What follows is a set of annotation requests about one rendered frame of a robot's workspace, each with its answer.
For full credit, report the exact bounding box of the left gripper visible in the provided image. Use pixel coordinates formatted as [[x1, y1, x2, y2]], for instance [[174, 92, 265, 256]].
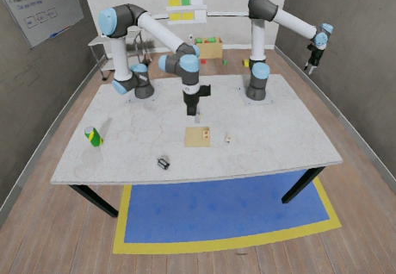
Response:
[[304, 43, 327, 74]]

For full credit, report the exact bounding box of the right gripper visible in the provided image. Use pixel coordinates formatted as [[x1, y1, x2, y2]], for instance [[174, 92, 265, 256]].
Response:
[[181, 81, 211, 124]]

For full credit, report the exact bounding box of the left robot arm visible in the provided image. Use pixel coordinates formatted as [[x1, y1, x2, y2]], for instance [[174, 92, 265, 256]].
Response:
[[245, 0, 333, 101]]

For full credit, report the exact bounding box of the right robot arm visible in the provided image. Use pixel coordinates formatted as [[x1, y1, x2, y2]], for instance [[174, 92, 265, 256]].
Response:
[[98, 3, 200, 99]]

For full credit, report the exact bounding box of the green and yellow drink can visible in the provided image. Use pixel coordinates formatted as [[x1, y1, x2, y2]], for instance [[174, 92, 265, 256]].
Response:
[[84, 126, 102, 146]]

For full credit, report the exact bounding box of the tan flat mat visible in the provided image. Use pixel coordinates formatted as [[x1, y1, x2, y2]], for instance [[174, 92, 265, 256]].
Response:
[[184, 128, 210, 147]]

